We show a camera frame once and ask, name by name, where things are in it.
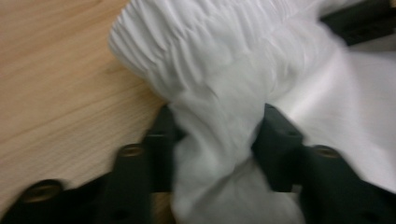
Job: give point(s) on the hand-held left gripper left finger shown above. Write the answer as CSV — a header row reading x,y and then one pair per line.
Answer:
x,y
162,146

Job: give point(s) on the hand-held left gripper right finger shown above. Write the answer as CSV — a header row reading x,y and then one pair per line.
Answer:
x,y
277,146

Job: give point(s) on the white garment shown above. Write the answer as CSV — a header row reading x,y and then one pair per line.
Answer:
x,y
236,77

